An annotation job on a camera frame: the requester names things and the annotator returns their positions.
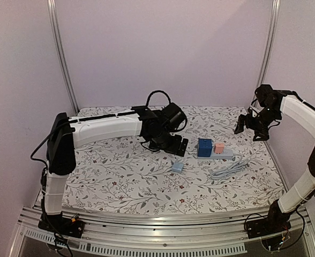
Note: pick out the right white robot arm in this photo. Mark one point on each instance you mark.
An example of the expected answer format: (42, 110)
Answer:
(300, 115)

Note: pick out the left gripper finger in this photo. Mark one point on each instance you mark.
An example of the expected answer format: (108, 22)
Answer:
(177, 152)
(183, 146)

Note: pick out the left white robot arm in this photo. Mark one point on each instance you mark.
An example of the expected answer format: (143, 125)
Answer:
(158, 128)

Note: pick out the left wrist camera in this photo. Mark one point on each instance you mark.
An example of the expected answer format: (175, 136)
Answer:
(173, 118)

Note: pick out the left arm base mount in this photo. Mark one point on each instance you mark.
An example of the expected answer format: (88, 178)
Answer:
(72, 227)

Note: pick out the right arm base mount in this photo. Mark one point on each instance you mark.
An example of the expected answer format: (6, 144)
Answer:
(276, 221)

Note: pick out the left aluminium frame post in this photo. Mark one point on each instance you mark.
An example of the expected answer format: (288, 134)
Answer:
(53, 16)

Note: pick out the right aluminium frame post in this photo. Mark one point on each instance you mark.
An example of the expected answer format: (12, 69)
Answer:
(272, 27)

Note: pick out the aluminium frame post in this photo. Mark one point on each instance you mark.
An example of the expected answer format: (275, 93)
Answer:
(272, 27)
(53, 16)

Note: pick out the aluminium front rail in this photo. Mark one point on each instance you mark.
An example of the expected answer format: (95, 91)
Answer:
(209, 234)

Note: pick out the dark blue cube socket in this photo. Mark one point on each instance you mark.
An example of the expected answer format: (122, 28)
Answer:
(205, 147)

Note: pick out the floral table mat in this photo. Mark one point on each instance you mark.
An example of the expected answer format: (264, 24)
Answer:
(121, 176)

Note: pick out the pink charger plug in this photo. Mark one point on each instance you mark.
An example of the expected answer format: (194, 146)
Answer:
(219, 147)

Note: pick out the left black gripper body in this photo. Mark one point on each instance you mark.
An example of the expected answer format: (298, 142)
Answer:
(164, 142)

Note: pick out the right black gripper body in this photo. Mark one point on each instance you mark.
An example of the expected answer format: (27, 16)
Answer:
(254, 125)

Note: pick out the light blue charger plug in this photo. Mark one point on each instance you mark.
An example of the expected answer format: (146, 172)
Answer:
(177, 167)

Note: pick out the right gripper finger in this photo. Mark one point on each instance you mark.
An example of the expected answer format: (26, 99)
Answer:
(261, 137)
(240, 124)

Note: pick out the grey power strip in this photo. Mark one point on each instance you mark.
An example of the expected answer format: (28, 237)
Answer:
(227, 154)

